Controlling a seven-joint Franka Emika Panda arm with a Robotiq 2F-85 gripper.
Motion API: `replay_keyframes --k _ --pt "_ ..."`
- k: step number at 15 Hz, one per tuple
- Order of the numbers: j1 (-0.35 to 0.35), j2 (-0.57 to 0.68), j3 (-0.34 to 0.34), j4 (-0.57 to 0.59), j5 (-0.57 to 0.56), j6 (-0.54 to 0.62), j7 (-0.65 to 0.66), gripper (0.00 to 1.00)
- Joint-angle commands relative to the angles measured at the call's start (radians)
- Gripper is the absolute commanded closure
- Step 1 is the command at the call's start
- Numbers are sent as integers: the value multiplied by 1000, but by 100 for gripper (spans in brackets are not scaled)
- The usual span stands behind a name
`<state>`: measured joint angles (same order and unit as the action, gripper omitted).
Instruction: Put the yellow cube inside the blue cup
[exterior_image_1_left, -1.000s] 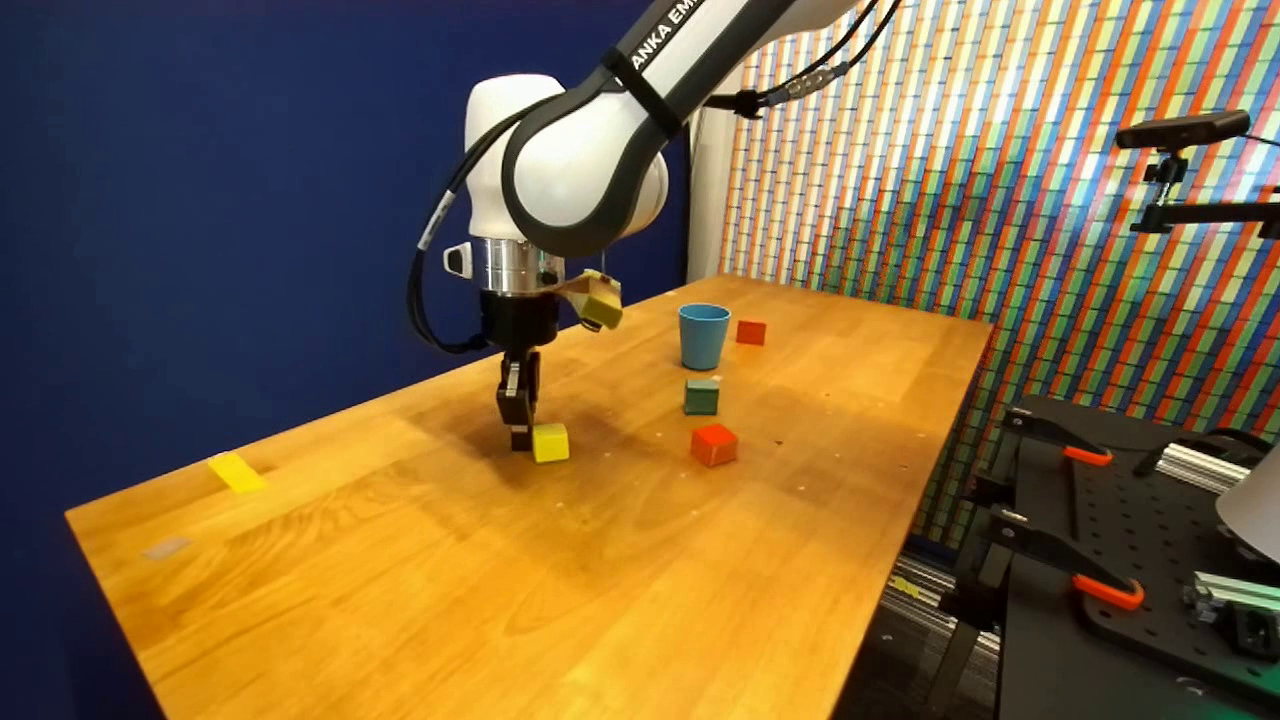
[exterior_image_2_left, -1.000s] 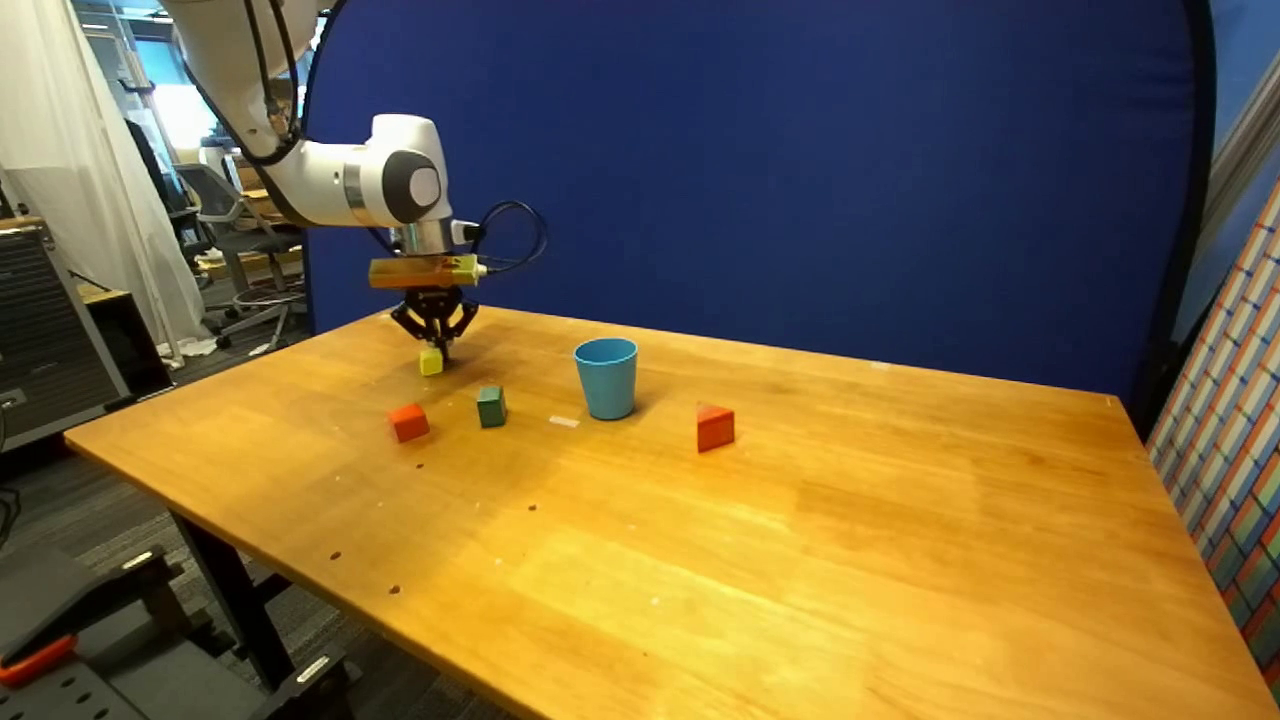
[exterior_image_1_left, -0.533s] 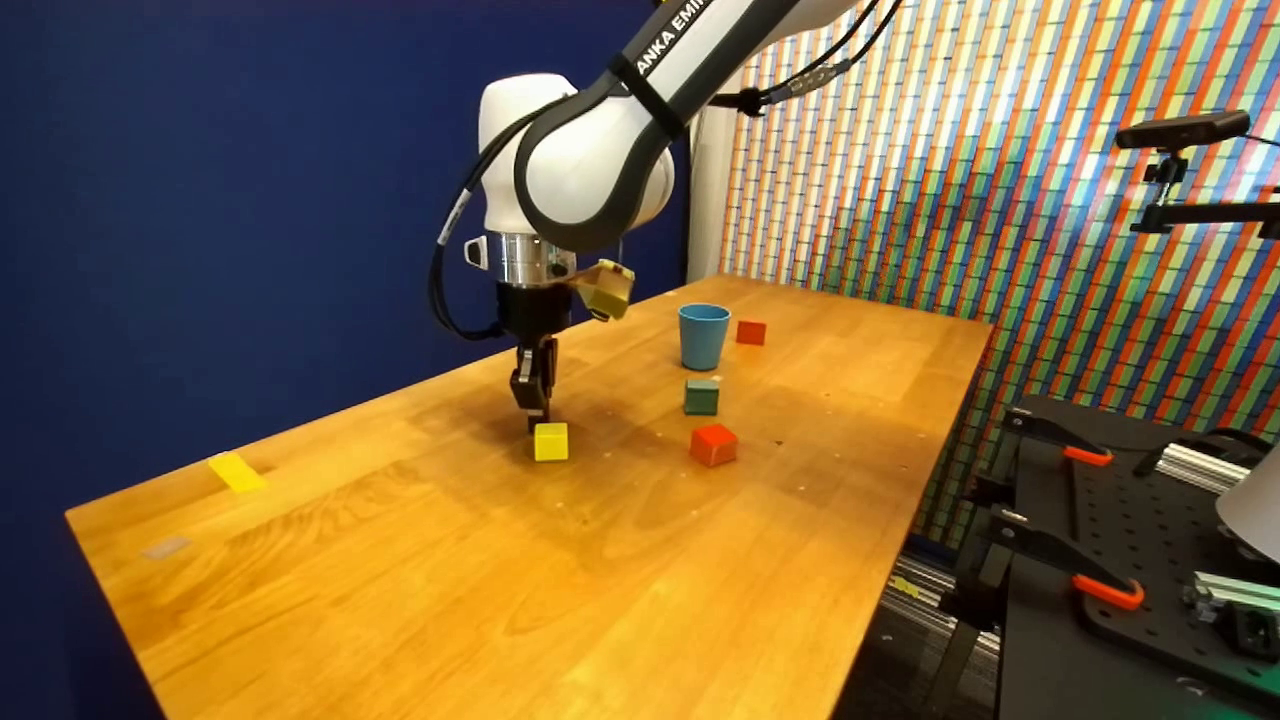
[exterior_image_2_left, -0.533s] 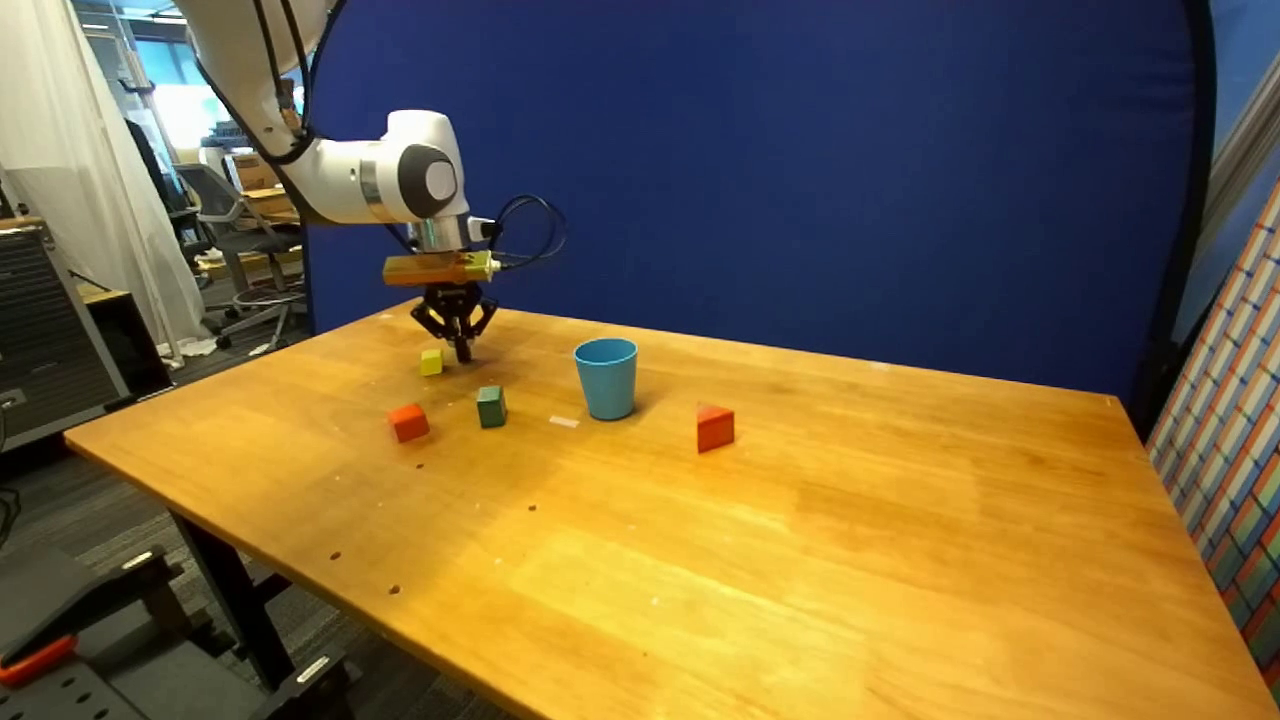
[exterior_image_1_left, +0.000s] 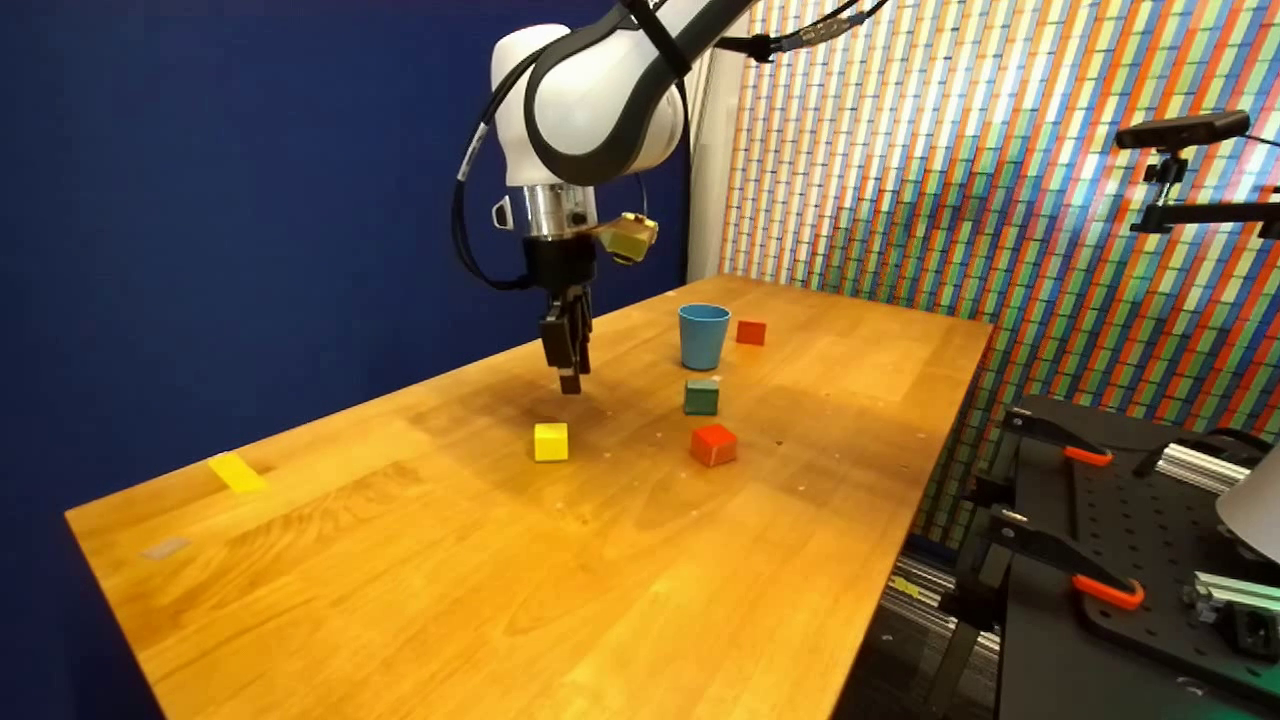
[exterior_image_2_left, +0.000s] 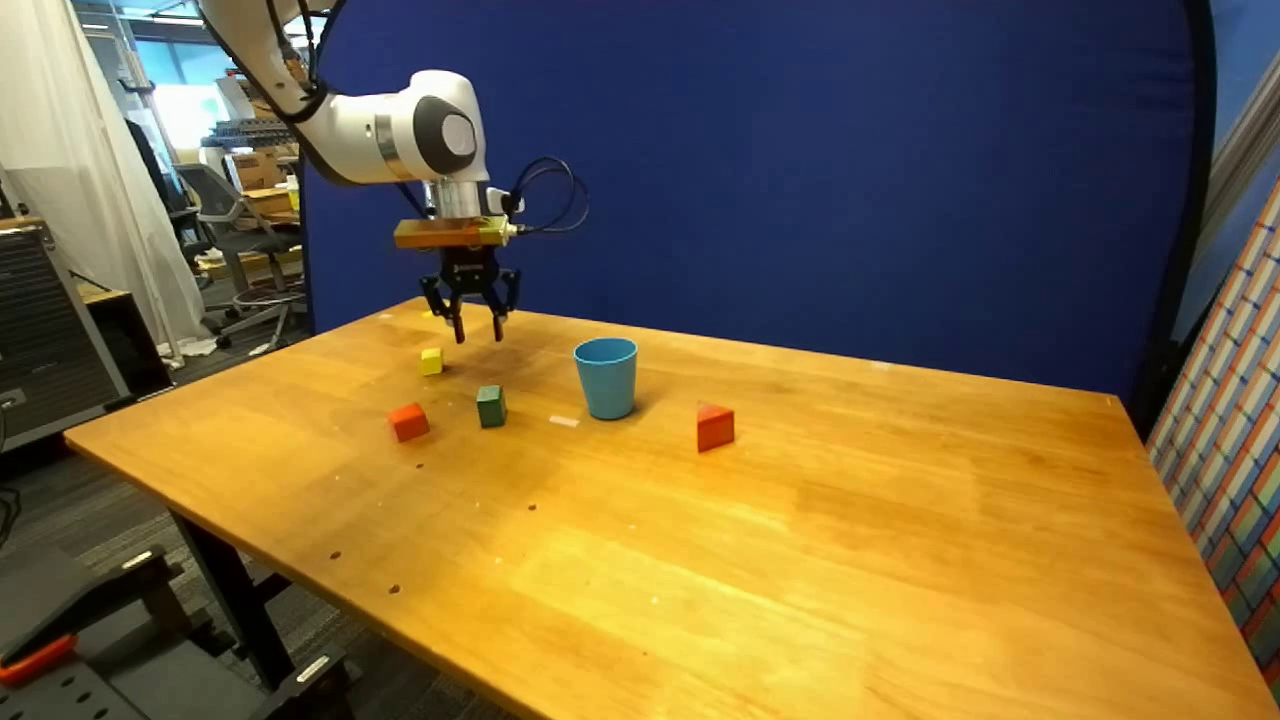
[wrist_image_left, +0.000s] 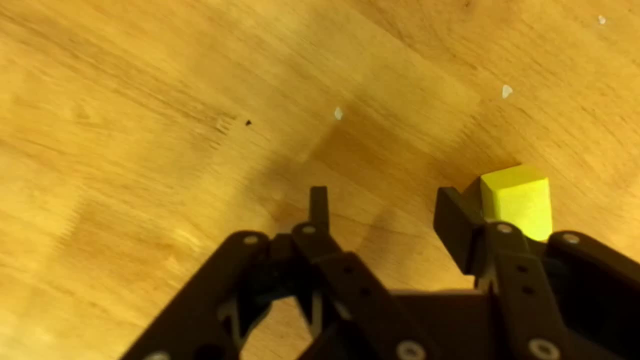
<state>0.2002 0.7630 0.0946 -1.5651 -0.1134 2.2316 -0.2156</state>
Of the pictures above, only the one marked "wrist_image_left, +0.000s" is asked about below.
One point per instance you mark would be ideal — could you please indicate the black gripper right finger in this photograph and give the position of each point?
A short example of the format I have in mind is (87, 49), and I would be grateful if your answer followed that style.
(532, 292)

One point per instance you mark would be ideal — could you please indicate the yellow cube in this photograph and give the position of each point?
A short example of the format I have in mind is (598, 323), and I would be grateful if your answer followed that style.
(521, 201)

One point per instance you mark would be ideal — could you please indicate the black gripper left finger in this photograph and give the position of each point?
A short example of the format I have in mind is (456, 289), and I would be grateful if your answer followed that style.
(341, 280)

